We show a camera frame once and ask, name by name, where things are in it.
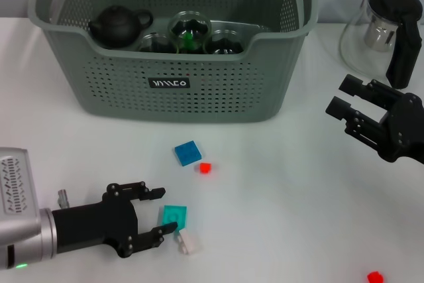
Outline teal square toy plate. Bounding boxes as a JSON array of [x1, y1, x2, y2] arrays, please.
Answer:
[[161, 205, 188, 232]]

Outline glass teapot black handle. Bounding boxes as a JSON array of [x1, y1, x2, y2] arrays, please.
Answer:
[[338, 0, 424, 90]]

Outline grey perforated storage basket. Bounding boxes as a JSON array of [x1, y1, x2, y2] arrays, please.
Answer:
[[28, 0, 321, 123]]

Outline green toy brick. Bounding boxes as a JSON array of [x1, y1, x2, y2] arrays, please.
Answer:
[[184, 30, 196, 52]]

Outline blue toy brick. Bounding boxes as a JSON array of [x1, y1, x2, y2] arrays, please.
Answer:
[[174, 141, 203, 167]]

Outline glass teacup black base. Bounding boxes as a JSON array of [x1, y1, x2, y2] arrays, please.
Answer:
[[203, 28, 246, 55], [167, 11, 212, 54], [137, 32, 175, 54]]

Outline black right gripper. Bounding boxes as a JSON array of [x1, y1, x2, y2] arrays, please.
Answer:
[[325, 74, 424, 164]]

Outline black clay teapot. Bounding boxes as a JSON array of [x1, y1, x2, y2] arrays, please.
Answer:
[[87, 5, 154, 48]]

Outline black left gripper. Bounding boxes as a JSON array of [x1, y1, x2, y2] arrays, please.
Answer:
[[51, 182, 178, 259]]

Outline white studded toy brick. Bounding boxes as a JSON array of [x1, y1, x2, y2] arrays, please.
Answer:
[[175, 229, 202, 256]]

